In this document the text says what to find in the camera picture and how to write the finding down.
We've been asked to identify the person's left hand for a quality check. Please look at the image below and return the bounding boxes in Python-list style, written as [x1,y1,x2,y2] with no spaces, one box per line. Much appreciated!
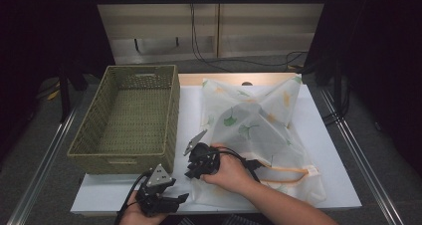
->
[118,191,170,225]

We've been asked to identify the green woven basket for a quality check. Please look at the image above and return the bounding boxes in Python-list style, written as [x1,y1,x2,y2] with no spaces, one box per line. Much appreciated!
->
[68,64,181,175]

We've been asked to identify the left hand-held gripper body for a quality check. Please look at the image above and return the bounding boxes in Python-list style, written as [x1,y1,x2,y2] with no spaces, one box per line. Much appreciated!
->
[134,163,180,217]

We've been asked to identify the white table board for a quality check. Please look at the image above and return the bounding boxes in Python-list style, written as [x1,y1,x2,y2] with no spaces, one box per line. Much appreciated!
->
[70,84,362,216]

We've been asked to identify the left hand-held gripper cable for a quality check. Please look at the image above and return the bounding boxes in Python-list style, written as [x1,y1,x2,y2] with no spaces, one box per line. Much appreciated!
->
[113,171,152,225]

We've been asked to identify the leaf-print mesh laundry bag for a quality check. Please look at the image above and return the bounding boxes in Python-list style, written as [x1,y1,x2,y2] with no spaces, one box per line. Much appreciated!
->
[190,74,327,209]

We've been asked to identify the person's right hand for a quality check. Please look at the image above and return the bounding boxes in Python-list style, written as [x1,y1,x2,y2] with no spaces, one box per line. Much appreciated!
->
[200,144,257,196]

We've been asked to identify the black wall cable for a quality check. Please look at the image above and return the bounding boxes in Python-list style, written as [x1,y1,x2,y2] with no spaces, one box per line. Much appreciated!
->
[189,2,308,74]

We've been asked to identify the aluminium floor rail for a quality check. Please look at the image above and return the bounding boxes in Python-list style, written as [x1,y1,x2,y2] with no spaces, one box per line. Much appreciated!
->
[6,85,101,225]
[319,89,404,225]

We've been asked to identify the person's striped clothing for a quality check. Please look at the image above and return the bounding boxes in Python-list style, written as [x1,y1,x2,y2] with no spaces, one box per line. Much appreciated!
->
[178,214,263,225]

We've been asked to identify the black metal stand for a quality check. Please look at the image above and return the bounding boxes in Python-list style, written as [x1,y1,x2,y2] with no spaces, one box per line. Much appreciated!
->
[332,59,349,116]
[58,62,89,123]

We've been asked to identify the black curtain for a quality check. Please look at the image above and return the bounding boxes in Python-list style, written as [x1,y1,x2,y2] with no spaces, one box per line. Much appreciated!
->
[303,0,422,176]
[0,0,115,153]

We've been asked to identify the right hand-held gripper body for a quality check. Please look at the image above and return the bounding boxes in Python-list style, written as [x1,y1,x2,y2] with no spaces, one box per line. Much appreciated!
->
[183,128,222,178]

